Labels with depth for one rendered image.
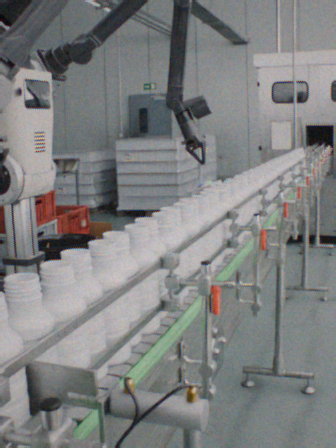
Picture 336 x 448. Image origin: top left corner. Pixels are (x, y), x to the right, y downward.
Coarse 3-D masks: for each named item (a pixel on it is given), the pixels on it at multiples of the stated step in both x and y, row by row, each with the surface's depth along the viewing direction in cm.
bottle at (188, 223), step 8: (184, 208) 101; (192, 208) 102; (184, 216) 102; (192, 216) 102; (184, 224) 102; (192, 224) 102; (192, 232) 101; (192, 248) 102; (200, 248) 104; (192, 256) 102; (200, 256) 104; (192, 264) 102; (192, 272) 103; (192, 288) 103
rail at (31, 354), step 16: (256, 192) 160; (192, 240) 97; (144, 272) 75; (128, 288) 70; (96, 304) 61; (160, 304) 82; (80, 320) 58; (144, 320) 76; (48, 336) 52; (64, 336) 54; (128, 336) 70; (32, 352) 49; (112, 352) 66; (0, 368) 44; (16, 368) 46; (96, 368) 61; (32, 416) 49
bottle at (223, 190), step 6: (216, 186) 132; (222, 186) 132; (222, 192) 129; (222, 198) 129; (222, 204) 129; (228, 204) 129; (228, 222) 130; (228, 228) 130; (228, 234) 130; (228, 252) 131
